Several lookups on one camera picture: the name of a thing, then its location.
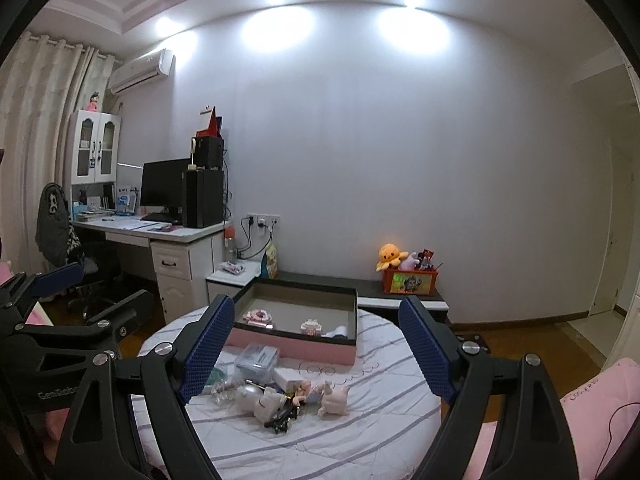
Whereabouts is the orange octopus plush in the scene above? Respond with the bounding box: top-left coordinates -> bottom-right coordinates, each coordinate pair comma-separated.
375,243 -> 409,272

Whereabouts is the white small box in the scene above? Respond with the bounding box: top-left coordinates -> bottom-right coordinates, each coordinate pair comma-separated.
272,366 -> 305,393

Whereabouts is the white small side cabinet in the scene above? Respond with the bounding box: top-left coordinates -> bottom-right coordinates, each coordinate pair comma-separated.
205,260 -> 260,302

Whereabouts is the pink haired doll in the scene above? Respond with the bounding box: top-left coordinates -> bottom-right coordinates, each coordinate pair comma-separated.
292,380 -> 350,416

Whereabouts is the striped white tablecloth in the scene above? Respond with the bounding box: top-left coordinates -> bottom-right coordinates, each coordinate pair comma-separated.
130,303 -> 446,480

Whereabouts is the black floor scale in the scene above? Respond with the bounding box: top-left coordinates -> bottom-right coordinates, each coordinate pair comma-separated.
456,334 -> 491,356

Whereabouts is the white air conditioner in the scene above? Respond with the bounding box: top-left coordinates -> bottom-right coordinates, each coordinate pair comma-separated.
108,49 -> 175,96

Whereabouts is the clear plastic box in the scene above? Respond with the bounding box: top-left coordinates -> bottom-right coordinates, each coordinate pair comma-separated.
234,342 -> 280,385

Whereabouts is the wall power socket strip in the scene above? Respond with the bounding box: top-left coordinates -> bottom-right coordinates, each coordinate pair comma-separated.
247,214 -> 280,230

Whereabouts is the clear glass perfume bottle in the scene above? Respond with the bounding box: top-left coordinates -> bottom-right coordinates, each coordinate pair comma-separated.
210,377 -> 239,405

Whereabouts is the black computer monitor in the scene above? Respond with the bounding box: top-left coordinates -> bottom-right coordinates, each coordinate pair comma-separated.
140,158 -> 190,226

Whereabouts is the black white low bench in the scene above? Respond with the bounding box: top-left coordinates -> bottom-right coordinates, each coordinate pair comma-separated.
277,271 -> 450,326

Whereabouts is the black speaker box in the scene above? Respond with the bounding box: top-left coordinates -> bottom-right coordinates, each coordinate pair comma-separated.
191,136 -> 224,170

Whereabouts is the white desk with drawers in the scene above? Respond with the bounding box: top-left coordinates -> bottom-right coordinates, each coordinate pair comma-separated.
73,216 -> 226,323

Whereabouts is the pink quilt bedding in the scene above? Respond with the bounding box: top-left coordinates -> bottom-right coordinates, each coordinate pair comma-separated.
462,356 -> 640,480

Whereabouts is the black office chair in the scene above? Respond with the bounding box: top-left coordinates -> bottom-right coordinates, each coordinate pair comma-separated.
35,182 -> 100,320

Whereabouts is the purple plush toy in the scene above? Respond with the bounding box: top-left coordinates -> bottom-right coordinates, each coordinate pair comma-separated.
398,252 -> 422,271

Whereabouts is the white astronaut figurine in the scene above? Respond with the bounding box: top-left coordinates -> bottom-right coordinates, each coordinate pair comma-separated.
234,384 -> 286,425

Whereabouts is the red paper bag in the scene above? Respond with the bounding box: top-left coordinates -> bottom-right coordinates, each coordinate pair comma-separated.
196,106 -> 221,138

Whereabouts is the black computer tower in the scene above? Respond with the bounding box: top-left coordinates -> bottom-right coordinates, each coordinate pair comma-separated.
182,169 -> 224,229

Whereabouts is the red toy storage box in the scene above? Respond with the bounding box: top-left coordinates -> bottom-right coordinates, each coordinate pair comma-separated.
383,268 -> 438,296

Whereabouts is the black eiffel tower model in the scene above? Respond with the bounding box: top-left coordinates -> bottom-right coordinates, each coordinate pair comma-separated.
264,394 -> 305,434

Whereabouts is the pink black storage tray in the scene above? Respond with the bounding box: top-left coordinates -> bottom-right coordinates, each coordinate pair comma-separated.
227,278 -> 358,366

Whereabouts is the white wall cabinet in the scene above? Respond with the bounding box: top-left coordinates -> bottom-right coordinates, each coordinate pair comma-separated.
64,110 -> 122,186

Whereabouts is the blue yellow snack bag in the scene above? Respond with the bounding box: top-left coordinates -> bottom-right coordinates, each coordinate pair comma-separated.
260,243 -> 278,278

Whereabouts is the beige curtain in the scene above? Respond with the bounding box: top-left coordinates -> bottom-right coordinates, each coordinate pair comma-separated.
1,32 -> 116,273

